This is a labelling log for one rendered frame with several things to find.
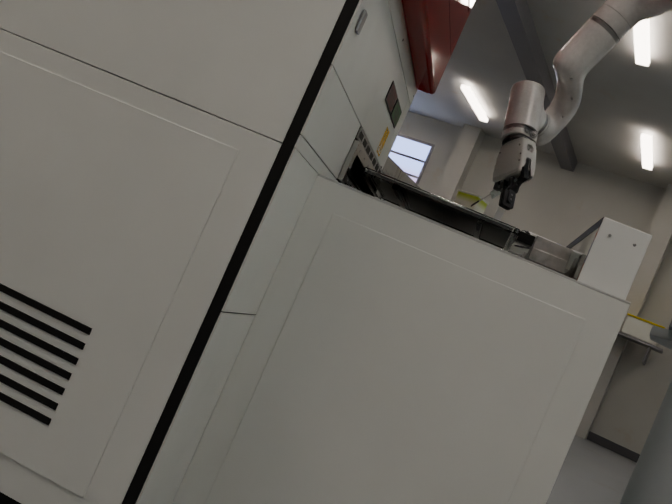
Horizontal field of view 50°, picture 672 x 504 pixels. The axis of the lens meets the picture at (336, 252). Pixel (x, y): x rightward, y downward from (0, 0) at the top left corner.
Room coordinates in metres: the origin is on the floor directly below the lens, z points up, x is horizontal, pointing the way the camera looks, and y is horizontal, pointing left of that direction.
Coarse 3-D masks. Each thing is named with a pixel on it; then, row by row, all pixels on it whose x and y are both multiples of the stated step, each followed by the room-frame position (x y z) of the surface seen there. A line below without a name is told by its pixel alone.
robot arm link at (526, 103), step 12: (516, 84) 1.78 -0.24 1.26; (528, 84) 1.76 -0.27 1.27; (540, 84) 1.77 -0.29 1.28; (516, 96) 1.76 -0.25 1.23; (528, 96) 1.75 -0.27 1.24; (540, 96) 1.76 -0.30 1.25; (516, 108) 1.75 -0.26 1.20; (528, 108) 1.74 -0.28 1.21; (540, 108) 1.75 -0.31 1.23; (516, 120) 1.73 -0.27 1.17; (528, 120) 1.73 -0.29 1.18; (540, 120) 1.76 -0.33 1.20
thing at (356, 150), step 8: (352, 144) 1.58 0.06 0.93; (360, 144) 1.60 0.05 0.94; (352, 152) 1.58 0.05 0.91; (360, 152) 1.62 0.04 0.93; (352, 160) 1.59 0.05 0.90; (360, 160) 1.66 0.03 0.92; (368, 160) 1.74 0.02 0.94; (344, 168) 1.58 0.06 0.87; (344, 176) 1.58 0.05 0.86; (368, 176) 1.84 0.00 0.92; (344, 184) 1.62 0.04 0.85; (352, 184) 1.69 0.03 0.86
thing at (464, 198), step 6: (462, 192) 2.11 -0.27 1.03; (468, 192) 2.10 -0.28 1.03; (456, 198) 2.12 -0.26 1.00; (462, 198) 2.11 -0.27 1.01; (468, 198) 2.10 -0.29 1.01; (474, 198) 2.09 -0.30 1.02; (480, 198) 2.09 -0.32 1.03; (462, 204) 2.10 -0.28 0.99; (468, 204) 2.09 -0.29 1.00; (480, 204) 2.10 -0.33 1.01; (486, 204) 2.13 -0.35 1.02; (474, 210) 2.09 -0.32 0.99; (480, 210) 2.12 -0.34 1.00
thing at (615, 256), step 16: (608, 224) 1.37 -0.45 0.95; (608, 240) 1.37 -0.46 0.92; (624, 240) 1.36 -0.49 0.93; (640, 240) 1.36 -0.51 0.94; (592, 256) 1.37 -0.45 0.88; (608, 256) 1.37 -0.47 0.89; (624, 256) 1.36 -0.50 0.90; (640, 256) 1.36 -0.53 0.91; (592, 272) 1.37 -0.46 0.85; (608, 272) 1.36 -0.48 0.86; (624, 272) 1.36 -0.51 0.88; (608, 288) 1.36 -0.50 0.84; (624, 288) 1.36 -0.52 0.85
